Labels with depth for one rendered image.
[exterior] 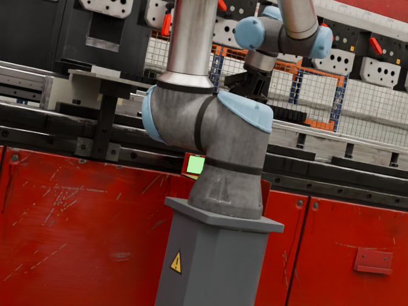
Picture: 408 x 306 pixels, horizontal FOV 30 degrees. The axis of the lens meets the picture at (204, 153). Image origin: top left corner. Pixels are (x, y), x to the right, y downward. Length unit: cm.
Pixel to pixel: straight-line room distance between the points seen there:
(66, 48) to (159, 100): 125
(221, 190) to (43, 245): 79
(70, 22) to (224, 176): 141
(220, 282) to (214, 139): 27
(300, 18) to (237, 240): 52
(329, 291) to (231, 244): 115
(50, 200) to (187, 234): 71
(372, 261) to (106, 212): 96
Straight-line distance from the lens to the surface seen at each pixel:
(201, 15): 152
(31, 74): 244
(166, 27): 224
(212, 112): 149
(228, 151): 146
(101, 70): 214
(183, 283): 148
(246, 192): 147
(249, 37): 178
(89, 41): 224
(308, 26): 171
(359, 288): 265
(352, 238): 258
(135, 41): 283
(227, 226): 143
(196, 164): 212
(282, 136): 250
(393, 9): 272
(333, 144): 262
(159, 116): 153
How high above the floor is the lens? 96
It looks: 3 degrees down
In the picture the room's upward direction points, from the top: 12 degrees clockwise
